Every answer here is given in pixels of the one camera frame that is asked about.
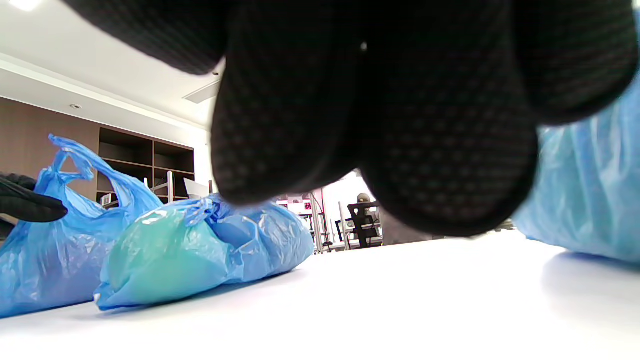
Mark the blue plastic bag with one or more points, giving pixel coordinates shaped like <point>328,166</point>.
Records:
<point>590,200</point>
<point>175,255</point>
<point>60,260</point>

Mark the person's left hand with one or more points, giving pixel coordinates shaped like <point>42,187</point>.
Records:
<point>25,205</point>

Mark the dark wooden shelf unit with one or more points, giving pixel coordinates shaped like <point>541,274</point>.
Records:
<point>125,150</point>

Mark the person's right hand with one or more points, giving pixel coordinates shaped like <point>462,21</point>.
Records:
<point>400,100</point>

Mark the bright ceiling light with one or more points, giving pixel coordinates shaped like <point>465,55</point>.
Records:
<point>25,4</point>

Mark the rectangular ceiling air vent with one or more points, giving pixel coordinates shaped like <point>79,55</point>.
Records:
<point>202,92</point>

